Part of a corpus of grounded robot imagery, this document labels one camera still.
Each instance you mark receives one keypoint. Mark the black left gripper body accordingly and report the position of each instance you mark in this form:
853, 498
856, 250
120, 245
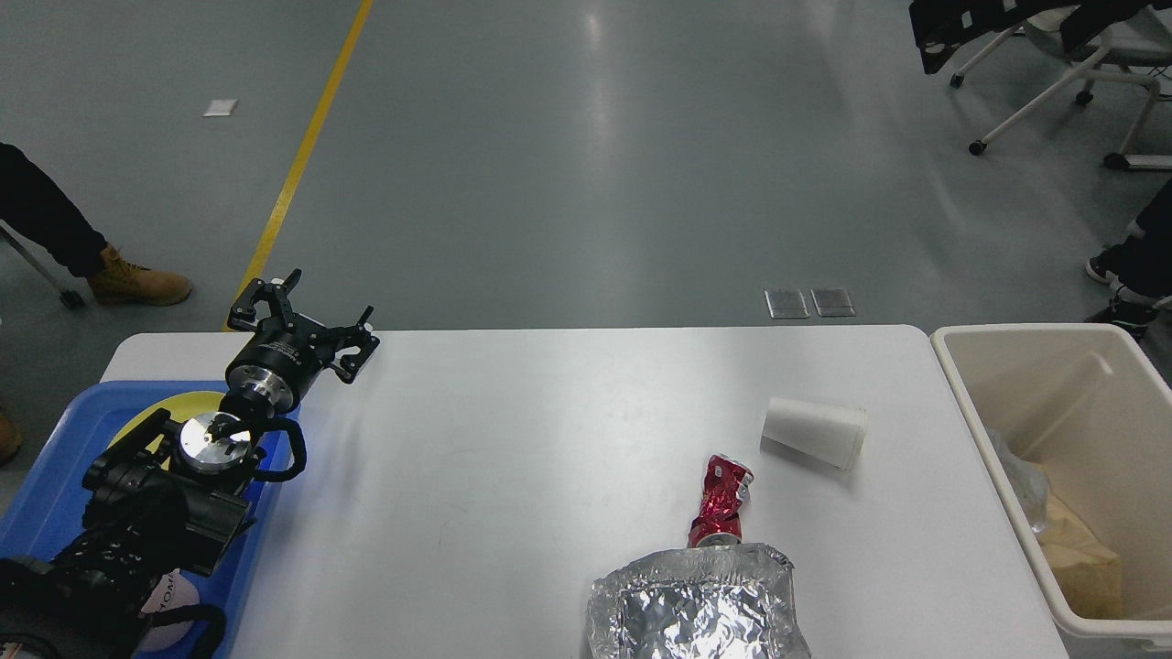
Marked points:
274, 371

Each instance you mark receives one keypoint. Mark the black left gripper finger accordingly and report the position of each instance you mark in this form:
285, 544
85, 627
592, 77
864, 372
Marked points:
345, 349
263, 306

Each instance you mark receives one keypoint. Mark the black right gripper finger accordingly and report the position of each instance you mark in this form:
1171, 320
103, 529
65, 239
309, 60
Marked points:
942, 27

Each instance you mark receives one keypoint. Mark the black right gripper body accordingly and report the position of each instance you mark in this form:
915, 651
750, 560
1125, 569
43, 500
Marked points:
1077, 28

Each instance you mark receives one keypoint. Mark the yellow plate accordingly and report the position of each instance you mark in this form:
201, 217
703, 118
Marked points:
180, 406

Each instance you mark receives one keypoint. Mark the aluminium foil tray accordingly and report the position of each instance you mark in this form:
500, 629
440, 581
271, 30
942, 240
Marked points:
713, 602

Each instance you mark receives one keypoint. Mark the aluminium foil piece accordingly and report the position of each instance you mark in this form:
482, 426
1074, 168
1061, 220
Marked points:
1030, 485

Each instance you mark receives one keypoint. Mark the brown paper napkin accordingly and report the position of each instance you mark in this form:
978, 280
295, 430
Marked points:
1089, 574

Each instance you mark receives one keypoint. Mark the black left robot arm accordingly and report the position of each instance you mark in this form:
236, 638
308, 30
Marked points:
170, 495

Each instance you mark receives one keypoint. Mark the white office chair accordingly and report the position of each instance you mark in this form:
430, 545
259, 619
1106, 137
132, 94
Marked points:
1103, 65

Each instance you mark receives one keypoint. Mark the tan work boot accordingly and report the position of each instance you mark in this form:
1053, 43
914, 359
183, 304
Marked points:
120, 282

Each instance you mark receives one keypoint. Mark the grey chair leg caster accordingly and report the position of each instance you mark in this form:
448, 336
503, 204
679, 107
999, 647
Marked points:
68, 297

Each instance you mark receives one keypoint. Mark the black trouser leg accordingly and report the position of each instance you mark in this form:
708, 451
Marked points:
35, 206

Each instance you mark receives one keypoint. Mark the pink mug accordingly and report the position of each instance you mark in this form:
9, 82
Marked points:
173, 591

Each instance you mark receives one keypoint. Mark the seated person black shoe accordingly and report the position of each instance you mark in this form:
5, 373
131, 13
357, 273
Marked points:
1103, 267

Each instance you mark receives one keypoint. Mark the blue plastic tray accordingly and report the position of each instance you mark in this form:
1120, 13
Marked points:
46, 513

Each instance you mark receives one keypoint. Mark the black green sneaker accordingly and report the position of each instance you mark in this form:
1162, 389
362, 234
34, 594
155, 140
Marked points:
1133, 318

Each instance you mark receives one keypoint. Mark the right floor outlet cover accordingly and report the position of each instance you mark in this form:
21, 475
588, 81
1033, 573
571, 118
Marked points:
832, 302

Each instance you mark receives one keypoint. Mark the floor outlet cover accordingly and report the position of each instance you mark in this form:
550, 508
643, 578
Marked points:
786, 304
832, 302

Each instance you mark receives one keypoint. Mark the left floor outlet cover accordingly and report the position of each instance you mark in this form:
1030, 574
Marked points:
786, 304

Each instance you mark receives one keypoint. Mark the crushed red soda can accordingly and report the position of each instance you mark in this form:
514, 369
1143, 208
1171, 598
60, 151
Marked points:
725, 490

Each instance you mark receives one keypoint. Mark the beige plastic bin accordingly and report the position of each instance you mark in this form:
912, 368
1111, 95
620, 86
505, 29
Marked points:
1083, 403

